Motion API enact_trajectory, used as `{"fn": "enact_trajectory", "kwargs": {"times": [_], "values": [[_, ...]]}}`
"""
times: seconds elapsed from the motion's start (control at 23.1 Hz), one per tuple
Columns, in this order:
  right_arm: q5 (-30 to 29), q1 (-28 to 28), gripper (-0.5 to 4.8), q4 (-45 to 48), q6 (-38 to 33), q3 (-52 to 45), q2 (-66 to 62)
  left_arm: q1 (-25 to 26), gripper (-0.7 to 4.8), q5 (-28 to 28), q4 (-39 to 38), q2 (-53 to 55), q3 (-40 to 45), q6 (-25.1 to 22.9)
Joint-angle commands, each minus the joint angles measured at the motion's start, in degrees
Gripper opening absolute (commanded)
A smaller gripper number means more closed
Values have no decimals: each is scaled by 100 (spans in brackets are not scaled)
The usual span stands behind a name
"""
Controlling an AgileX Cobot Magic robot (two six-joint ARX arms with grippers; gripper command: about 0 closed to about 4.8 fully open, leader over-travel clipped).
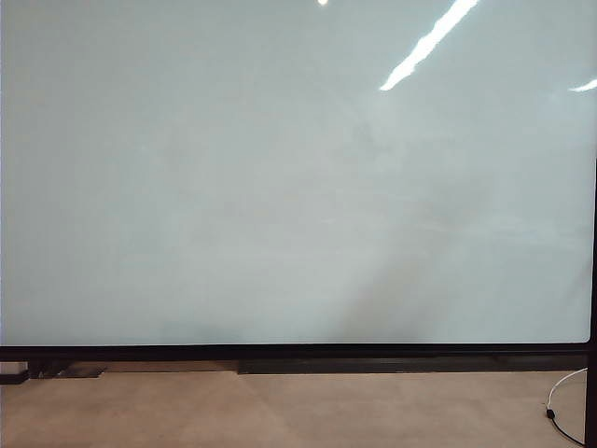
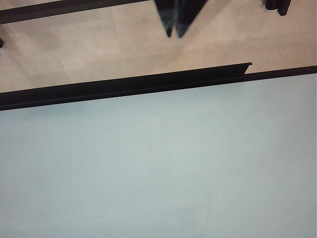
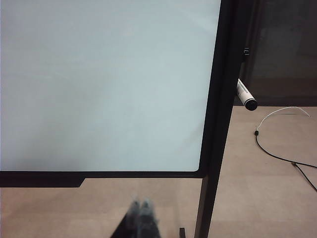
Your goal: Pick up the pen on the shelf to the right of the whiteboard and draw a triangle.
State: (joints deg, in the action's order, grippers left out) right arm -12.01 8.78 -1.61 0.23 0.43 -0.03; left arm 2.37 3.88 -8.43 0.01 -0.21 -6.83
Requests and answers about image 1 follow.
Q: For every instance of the black stand foot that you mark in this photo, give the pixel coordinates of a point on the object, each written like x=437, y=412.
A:
x=14, y=379

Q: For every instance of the black whiteboard stand leg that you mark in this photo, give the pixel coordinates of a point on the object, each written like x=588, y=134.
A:
x=590, y=406

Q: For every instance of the black whiteboard pen tray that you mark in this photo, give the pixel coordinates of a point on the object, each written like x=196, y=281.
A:
x=401, y=367

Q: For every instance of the white glass whiteboard black frame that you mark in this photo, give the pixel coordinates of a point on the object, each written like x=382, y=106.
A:
x=242, y=177

